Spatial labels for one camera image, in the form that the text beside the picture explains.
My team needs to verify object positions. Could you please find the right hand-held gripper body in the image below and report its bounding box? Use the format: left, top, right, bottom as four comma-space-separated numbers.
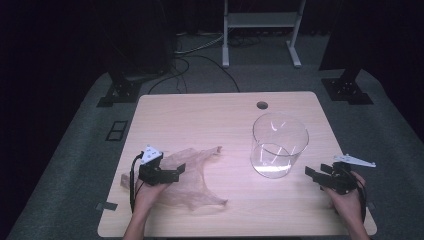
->
320, 153, 377, 196

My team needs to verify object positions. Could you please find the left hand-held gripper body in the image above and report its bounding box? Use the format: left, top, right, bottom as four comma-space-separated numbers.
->
137, 144, 175, 187

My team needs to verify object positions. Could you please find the translucent plastic bag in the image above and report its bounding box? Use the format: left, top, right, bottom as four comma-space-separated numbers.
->
120, 145, 229, 212

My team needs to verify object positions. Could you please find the clear cylindrical bin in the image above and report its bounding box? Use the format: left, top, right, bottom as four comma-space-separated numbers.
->
250, 111, 310, 180

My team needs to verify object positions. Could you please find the person's left hand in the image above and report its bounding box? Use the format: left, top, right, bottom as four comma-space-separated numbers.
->
133, 180, 172, 214

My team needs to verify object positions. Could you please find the person's right hand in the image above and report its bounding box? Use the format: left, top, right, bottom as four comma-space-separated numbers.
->
324, 170, 367, 225

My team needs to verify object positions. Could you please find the black stand base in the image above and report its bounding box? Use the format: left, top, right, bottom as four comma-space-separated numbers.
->
321, 67, 374, 106
96, 70, 144, 108

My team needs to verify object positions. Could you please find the black cabinet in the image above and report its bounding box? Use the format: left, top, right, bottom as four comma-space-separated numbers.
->
108, 0, 178, 77

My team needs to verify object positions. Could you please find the white metal stand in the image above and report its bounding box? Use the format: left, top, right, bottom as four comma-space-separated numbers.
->
221, 0, 307, 69

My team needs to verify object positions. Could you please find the left hand-held gripper black cable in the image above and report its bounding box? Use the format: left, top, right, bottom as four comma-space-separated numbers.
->
129, 151, 145, 214

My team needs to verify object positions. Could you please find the hand-held gripper black cable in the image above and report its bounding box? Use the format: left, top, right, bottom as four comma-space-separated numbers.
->
129, 151, 145, 214
349, 169, 368, 224

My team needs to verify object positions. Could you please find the right hand-held gripper black cable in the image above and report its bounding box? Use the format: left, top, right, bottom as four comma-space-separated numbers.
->
349, 169, 368, 224

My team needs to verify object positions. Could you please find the black floor outlet frame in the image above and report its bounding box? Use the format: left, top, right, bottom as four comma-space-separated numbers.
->
105, 120, 129, 142

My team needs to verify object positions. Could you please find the black floor cable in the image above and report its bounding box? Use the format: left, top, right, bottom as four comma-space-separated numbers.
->
147, 54, 241, 95

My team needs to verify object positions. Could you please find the grey floor cable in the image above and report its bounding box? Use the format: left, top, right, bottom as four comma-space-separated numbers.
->
174, 30, 228, 56

